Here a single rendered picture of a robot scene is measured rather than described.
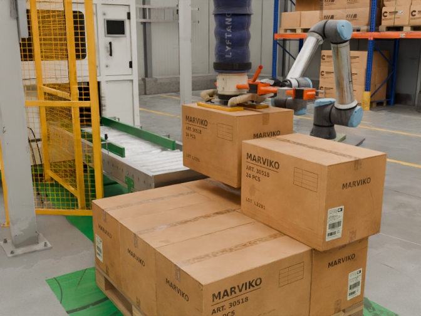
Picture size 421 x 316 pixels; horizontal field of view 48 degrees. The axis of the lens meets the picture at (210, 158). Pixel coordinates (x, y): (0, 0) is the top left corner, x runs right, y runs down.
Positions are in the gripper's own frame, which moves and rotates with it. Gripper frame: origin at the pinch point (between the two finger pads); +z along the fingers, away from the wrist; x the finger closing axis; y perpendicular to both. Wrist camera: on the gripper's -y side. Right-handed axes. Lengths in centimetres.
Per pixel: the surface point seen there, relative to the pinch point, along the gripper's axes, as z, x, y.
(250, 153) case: 20.4, -30.4, -16.4
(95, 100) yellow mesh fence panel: 44, -18, 140
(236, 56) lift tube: 4.3, 16.8, 18.0
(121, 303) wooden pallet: 78, -117, 24
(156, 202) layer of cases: 51, -65, 32
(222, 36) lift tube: 9.7, 28.1, 24.5
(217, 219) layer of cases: 36, -65, -9
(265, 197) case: 21, -51, -29
